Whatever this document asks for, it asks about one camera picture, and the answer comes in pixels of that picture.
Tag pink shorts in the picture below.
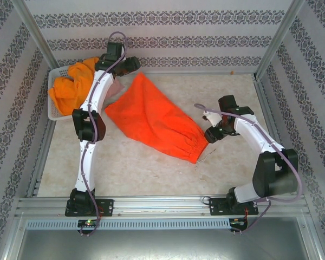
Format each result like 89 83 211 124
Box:
105 77 126 103

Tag red-orange shorts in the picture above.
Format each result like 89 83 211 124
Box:
105 72 217 164

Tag orange shorts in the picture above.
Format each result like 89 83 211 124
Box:
48 56 101 116

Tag white plastic basket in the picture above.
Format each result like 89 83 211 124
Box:
47 67 74 122

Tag grey metal tray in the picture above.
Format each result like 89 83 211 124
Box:
15 216 323 260

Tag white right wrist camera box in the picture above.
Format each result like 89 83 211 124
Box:
202 109 223 127

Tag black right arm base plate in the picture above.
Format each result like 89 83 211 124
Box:
209 197 259 216

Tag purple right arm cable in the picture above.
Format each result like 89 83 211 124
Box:
194 102 304 235

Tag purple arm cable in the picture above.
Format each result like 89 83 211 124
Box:
194 102 304 235
80 31 128 238

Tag aluminium mounting rail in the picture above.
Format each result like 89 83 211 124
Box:
15 196 309 217

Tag left aluminium frame post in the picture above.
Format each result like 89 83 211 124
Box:
10 0 61 72

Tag aluminium frame post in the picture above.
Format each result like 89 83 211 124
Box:
10 0 61 72
253 0 306 81

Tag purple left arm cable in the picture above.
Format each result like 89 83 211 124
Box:
80 31 128 238

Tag slotted grey cable duct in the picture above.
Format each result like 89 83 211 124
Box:
25 218 231 230

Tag right aluminium frame post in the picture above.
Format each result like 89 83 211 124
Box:
253 0 306 81

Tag left aluminium side rail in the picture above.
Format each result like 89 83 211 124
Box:
26 119 56 198

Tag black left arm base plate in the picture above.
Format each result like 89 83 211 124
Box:
65 199 114 217

